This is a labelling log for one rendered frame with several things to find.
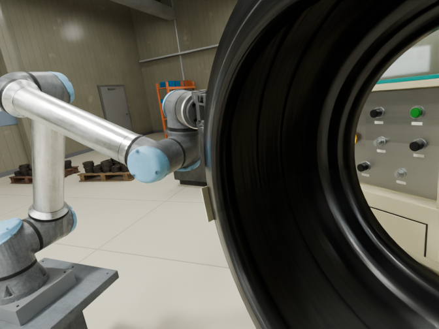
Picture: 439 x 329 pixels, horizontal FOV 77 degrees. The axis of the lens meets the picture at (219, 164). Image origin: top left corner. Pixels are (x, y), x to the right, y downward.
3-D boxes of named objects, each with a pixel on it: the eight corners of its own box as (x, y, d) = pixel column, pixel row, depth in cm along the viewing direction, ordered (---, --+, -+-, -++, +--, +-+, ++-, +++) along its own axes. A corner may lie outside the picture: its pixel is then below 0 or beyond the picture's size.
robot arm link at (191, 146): (159, 172, 78) (155, 128, 74) (179, 160, 88) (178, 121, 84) (187, 176, 75) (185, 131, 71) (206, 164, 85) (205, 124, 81)
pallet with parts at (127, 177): (111, 168, 626) (106, 148, 615) (158, 167, 577) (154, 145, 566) (78, 181, 544) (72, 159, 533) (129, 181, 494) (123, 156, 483)
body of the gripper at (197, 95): (204, 94, 54) (182, 91, 64) (208, 138, 57) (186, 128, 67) (238, 91, 57) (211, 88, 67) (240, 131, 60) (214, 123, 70)
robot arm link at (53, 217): (19, 241, 120) (8, 64, 90) (56, 222, 135) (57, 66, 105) (44, 257, 116) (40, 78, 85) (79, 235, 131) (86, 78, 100)
